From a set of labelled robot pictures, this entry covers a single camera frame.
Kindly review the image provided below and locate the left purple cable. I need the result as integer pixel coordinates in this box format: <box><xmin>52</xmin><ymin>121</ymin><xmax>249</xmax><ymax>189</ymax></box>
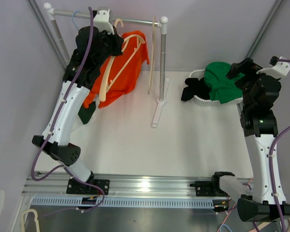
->
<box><xmin>30</xmin><ymin>6</ymin><xmax>105</xmax><ymax>213</ymax></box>

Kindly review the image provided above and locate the blue wire hanger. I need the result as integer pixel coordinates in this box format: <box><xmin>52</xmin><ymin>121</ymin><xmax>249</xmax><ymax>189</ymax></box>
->
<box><xmin>72</xmin><ymin>11</ymin><xmax>82</xmax><ymax>31</ymax></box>

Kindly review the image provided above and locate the beige hanger on floor left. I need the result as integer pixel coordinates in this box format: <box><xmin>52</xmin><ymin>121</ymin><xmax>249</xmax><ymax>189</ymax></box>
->
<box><xmin>19</xmin><ymin>209</ymin><xmax>41</xmax><ymax>232</ymax></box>

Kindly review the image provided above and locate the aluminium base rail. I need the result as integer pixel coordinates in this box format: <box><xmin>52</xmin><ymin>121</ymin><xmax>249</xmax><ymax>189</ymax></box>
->
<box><xmin>22</xmin><ymin>173</ymin><xmax>211</xmax><ymax>198</ymax></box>

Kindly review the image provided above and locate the blue hanger on floor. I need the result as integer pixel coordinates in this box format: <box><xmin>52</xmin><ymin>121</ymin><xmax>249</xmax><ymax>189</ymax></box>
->
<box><xmin>217</xmin><ymin>224</ymin><xmax>232</xmax><ymax>232</ymax></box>

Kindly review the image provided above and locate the purple cable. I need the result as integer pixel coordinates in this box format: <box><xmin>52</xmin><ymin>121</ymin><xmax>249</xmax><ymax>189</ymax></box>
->
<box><xmin>30</xmin><ymin>6</ymin><xmax>105</xmax><ymax>213</ymax></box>
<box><xmin>252</xmin><ymin>58</ymin><xmax>290</xmax><ymax>232</ymax></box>

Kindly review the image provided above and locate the beige plastic hanger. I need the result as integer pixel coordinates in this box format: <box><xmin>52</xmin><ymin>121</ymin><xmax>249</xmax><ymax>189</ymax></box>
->
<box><xmin>147</xmin><ymin>16</ymin><xmax>156</xmax><ymax>95</ymax></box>
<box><xmin>99</xmin><ymin>18</ymin><xmax>146</xmax><ymax>102</ymax></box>

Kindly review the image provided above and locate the orange t shirt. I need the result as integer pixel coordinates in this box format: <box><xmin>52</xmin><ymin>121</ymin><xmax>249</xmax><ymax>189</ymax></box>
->
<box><xmin>82</xmin><ymin>30</ymin><xmax>150</xmax><ymax>109</ymax></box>

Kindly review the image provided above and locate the dark green t shirt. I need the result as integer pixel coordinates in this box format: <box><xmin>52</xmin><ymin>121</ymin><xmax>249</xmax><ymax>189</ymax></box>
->
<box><xmin>78</xmin><ymin>101</ymin><xmax>96</xmax><ymax>125</ymax></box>

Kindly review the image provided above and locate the black t shirt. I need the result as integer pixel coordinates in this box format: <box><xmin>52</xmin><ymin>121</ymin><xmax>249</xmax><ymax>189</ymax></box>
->
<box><xmin>181</xmin><ymin>78</ymin><xmax>210</xmax><ymax>102</ymax></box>

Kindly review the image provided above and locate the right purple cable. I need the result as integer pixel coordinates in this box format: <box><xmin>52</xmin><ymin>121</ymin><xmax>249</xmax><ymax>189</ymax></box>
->
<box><xmin>252</xmin><ymin>58</ymin><xmax>290</xmax><ymax>232</ymax></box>

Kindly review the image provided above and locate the white slotted cable duct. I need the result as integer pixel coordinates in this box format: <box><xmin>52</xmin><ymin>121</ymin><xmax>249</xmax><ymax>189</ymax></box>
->
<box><xmin>31</xmin><ymin>196</ymin><xmax>215</xmax><ymax>209</ymax></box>

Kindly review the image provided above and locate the silver clothes rack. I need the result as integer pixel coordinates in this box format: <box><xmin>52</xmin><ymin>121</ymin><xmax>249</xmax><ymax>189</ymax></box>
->
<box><xmin>43</xmin><ymin>2</ymin><xmax>170</xmax><ymax>128</ymax></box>

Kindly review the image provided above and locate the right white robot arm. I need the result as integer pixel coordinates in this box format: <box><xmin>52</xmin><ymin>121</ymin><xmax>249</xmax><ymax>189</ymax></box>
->
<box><xmin>210</xmin><ymin>56</ymin><xmax>290</xmax><ymax>222</ymax></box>

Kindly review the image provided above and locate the black mounting plate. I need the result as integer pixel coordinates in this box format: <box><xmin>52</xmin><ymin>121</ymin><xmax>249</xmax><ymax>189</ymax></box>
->
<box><xmin>66</xmin><ymin>179</ymin><xmax>110</xmax><ymax>195</ymax></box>
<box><xmin>189</xmin><ymin>181</ymin><xmax>224</xmax><ymax>197</ymax></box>

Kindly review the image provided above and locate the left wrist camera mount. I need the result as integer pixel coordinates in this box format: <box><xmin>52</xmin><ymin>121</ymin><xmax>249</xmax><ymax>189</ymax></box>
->
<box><xmin>93</xmin><ymin>7</ymin><xmax>115</xmax><ymax>35</ymax></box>

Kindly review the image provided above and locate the white plastic basket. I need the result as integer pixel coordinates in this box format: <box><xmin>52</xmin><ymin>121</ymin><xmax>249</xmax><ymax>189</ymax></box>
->
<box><xmin>189</xmin><ymin>70</ymin><xmax>243</xmax><ymax>106</ymax></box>

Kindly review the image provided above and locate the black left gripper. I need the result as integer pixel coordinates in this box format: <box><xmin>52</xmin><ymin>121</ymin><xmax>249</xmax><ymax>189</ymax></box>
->
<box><xmin>94</xmin><ymin>26</ymin><xmax>124</xmax><ymax>68</ymax></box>

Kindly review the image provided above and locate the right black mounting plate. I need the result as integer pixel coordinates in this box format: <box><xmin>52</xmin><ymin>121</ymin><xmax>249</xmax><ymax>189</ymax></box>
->
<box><xmin>189</xmin><ymin>181</ymin><xmax>224</xmax><ymax>197</ymax></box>

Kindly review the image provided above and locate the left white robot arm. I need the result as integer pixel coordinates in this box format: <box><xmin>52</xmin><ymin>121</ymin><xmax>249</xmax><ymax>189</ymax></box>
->
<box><xmin>31</xmin><ymin>26</ymin><xmax>124</xmax><ymax>194</ymax></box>

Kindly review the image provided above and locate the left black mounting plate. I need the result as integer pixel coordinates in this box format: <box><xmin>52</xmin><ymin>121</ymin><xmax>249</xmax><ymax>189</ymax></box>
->
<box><xmin>66</xmin><ymin>179</ymin><xmax>110</xmax><ymax>195</ymax></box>

